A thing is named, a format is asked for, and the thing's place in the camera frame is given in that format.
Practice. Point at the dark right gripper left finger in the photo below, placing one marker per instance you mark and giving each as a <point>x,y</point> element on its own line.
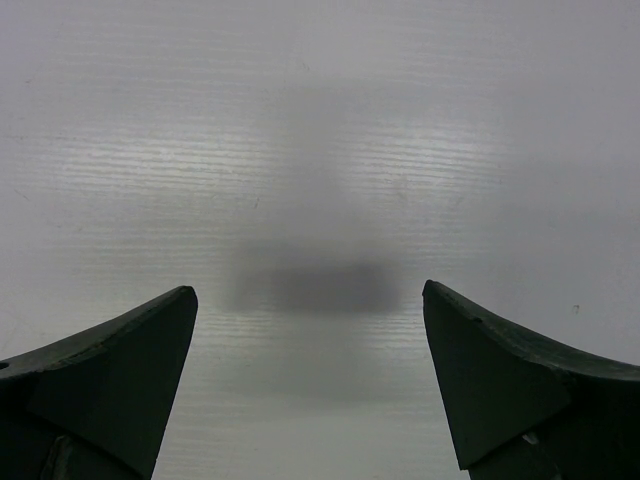
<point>95,405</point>

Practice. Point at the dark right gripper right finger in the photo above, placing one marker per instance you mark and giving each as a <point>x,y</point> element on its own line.
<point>521,405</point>

